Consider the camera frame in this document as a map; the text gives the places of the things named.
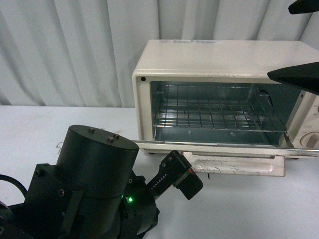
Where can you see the metal oven rack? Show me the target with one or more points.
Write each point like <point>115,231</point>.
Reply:
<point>216,107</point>

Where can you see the cream oven door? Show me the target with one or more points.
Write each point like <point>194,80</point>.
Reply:
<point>231,159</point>

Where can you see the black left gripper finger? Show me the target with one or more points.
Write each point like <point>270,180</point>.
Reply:
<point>184,174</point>

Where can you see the cream oven knob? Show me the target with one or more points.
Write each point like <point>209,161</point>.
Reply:
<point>310,140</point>

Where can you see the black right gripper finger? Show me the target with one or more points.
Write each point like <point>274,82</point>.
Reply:
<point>304,6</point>
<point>305,77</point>

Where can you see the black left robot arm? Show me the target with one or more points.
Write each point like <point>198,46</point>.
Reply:
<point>90,193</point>

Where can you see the cream toaster oven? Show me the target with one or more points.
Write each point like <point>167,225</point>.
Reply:
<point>226,63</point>

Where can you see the white curtain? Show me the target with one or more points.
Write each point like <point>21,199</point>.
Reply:
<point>82,53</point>

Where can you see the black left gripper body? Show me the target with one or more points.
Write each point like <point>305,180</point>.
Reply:
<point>138,209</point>

